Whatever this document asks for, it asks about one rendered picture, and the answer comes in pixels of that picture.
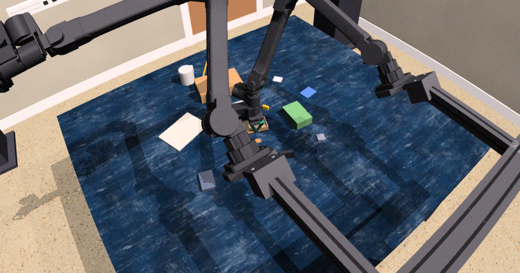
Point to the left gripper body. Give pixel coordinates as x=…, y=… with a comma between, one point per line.
x=9, y=70

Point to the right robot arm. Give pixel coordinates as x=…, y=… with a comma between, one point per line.
x=373, y=53

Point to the tan wooden box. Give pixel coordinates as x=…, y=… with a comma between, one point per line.
x=201, y=83

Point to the white mug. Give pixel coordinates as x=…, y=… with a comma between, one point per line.
x=186, y=74

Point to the wooden ball maze puzzle tray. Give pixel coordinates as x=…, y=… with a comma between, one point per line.
x=250, y=129

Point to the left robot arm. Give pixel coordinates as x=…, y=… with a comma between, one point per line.
x=220, y=119

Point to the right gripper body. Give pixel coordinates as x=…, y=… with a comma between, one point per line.
x=259, y=116

